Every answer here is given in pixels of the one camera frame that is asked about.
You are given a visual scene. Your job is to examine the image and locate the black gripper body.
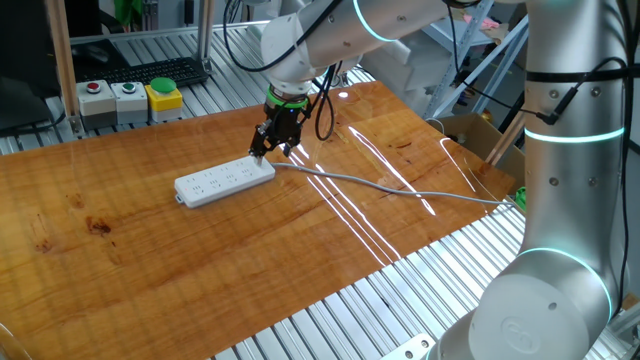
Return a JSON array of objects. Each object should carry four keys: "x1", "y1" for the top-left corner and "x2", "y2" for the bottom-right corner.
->
[{"x1": 262, "y1": 102, "x2": 310, "y2": 148}]

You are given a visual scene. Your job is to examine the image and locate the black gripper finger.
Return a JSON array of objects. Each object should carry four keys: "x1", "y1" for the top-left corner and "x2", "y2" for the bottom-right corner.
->
[
  {"x1": 263, "y1": 133, "x2": 301, "y2": 165},
  {"x1": 248, "y1": 123, "x2": 272, "y2": 168}
]

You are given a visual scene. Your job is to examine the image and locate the white power strip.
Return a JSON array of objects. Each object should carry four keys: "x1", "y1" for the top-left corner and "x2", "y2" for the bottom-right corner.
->
[{"x1": 173, "y1": 155, "x2": 277, "y2": 209}]

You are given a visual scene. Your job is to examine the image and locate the yellow box green mushroom button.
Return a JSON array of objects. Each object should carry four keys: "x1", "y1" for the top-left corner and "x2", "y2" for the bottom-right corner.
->
[{"x1": 144, "y1": 76, "x2": 185, "y2": 124}]

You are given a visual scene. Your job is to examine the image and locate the grey box green button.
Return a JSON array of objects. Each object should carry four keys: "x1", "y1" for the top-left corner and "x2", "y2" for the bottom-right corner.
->
[{"x1": 109, "y1": 80, "x2": 150, "y2": 126}]

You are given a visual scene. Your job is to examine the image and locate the grey box red button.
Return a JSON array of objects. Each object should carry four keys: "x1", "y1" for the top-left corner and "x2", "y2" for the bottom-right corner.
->
[{"x1": 75, "y1": 79, "x2": 118, "y2": 132}]

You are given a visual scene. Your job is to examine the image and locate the wood grain table mat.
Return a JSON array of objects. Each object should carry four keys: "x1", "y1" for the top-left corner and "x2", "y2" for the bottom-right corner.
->
[{"x1": 0, "y1": 80, "x2": 517, "y2": 360}]

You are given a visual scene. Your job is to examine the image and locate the black keyboard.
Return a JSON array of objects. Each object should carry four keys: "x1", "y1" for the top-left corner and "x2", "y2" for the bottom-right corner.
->
[{"x1": 78, "y1": 55, "x2": 211, "y2": 89}]

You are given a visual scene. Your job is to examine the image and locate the cardboard box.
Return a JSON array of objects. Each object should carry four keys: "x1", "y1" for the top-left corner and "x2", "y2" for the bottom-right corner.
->
[{"x1": 438, "y1": 112, "x2": 526, "y2": 182}]

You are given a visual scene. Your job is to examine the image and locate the green hanging cloth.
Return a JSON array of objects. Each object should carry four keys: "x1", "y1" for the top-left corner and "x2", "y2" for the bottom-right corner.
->
[{"x1": 113, "y1": 0, "x2": 145, "y2": 29}]

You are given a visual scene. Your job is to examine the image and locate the black computer mouse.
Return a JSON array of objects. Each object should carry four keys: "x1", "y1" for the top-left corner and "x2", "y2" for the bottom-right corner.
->
[{"x1": 81, "y1": 44, "x2": 112, "y2": 65}]

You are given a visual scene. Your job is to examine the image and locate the black monitor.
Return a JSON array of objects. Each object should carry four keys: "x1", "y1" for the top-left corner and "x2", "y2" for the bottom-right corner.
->
[{"x1": 0, "y1": 0, "x2": 64, "y2": 134}]

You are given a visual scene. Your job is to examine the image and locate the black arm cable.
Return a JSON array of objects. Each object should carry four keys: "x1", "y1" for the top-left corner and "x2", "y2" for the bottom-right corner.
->
[{"x1": 222, "y1": 0, "x2": 347, "y2": 143}]

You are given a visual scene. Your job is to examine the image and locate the grey power strip cable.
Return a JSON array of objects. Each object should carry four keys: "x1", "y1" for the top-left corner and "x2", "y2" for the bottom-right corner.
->
[{"x1": 269, "y1": 161, "x2": 521, "y2": 208}]

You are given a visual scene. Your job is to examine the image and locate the aluminium post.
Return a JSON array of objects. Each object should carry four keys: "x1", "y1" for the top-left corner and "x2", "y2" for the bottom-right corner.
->
[{"x1": 195, "y1": 0, "x2": 217, "y2": 64}]

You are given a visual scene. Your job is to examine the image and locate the grey metal shelf frame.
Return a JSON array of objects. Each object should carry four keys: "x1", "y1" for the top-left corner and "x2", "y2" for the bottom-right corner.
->
[{"x1": 422, "y1": 3, "x2": 530, "y2": 122}]

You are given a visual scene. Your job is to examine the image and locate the wooden post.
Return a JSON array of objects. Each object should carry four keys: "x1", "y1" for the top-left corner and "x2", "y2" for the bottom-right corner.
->
[{"x1": 43, "y1": 0, "x2": 82, "y2": 120}]

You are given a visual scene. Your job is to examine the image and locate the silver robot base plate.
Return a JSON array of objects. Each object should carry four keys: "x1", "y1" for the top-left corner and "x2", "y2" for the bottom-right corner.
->
[{"x1": 378, "y1": 333, "x2": 437, "y2": 360}]

